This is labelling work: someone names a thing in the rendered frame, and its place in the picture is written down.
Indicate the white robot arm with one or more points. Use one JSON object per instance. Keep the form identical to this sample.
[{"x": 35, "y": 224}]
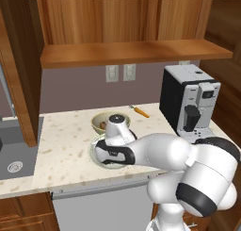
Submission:
[{"x": 163, "y": 153}]

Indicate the brown potato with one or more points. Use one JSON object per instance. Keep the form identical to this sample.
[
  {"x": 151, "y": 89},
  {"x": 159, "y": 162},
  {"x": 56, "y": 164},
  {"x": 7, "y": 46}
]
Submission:
[{"x": 102, "y": 125}]

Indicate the olive green bowl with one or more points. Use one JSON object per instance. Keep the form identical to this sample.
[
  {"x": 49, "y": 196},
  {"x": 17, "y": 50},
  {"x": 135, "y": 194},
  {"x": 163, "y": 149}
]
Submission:
[{"x": 97, "y": 119}]

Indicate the orange carrot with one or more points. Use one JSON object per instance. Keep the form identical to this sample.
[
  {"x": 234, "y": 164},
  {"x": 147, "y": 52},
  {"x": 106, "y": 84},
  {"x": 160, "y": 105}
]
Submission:
[{"x": 141, "y": 112}]

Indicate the black and white coffee machine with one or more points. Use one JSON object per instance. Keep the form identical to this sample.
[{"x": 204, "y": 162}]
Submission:
[{"x": 175, "y": 93}]

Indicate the wooden shelf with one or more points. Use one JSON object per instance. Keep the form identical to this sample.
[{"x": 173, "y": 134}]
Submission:
[{"x": 131, "y": 52}]

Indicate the white dishwasher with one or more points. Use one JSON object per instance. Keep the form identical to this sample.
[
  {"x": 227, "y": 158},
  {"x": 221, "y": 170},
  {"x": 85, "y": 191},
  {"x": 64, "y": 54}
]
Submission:
[{"x": 100, "y": 206}]

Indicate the tall wooden cupboard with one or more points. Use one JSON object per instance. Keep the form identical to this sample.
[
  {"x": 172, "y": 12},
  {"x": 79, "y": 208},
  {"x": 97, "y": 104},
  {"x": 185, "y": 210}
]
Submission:
[{"x": 224, "y": 84}]

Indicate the wooden side panel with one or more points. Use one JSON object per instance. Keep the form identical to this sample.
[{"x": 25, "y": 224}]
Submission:
[{"x": 22, "y": 68}]

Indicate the grey sink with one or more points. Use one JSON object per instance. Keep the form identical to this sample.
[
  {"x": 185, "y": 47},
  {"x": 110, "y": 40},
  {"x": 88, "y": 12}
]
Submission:
[{"x": 15, "y": 153}]

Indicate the grey tap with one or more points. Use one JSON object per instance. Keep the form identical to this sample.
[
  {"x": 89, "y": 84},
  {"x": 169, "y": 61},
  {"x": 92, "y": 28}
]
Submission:
[{"x": 7, "y": 90}]

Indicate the wooden base cupboard door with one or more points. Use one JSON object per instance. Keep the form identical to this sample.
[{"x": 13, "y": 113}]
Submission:
[{"x": 28, "y": 214}]

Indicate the white wall socket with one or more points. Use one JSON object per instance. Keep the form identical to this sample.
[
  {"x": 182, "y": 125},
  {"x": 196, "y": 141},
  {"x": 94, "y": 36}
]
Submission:
[
  {"x": 112, "y": 73},
  {"x": 184, "y": 62},
  {"x": 129, "y": 72}
]

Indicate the wooden wall cupboards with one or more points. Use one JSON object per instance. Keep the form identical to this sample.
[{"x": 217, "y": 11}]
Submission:
[{"x": 125, "y": 14}]

